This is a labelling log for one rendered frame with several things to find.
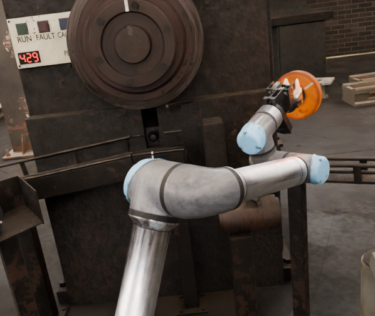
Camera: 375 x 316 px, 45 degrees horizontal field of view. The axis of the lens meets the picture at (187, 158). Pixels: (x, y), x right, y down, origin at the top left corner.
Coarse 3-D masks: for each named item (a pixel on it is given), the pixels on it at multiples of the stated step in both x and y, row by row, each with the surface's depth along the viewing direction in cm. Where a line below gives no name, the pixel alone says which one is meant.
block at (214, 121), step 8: (208, 120) 167; (216, 120) 166; (208, 128) 163; (216, 128) 163; (208, 136) 164; (216, 136) 164; (224, 136) 166; (208, 144) 166; (216, 144) 166; (224, 144) 166; (208, 152) 167; (216, 152) 167; (224, 152) 167; (208, 160) 168; (216, 160) 168; (224, 160) 168
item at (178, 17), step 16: (96, 0) 147; (112, 0) 146; (144, 0) 146; (160, 0) 146; (176, 0) 148; (80, 16) 149; (96, 16) 147; (176, 16) 148; (80, 32) 151; (176, 32) 149; (192, 32) 151; (80, 48) 153; (176, 48) 151; (192, 48) 153; (176, 64) 153; (96, 80) 156; (160, 80) 154; (176, 80) 156; (128, 96) 158; (144, 96) 158
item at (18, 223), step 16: (16, 176) 158; (0, 192) 156; (16, 192) 159; (32, 192) 146; (16, 208) 160; (32, 208) 154; (16, 224) 148; (32, 224) 146; (0, 240) 140; (16, 240) 150; (16, 256) 151; (16, 272) 152; (16, 288) 153; (16, 304) 156; (32, 304) 158
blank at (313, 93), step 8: (296, 72) 140; (304, 72) 140; (280, 80) 144; (288, 80) 142; (304, 80) 140; (312, 80) 138; (304, 88) 140; (312, 88) 139; (320, 88) 140; (312, 96) 140; (320, 96) 140; (304, 104) 142; (312, 104) 140; (296, 112) 144; (304, 112) 143; (312, 112) 141
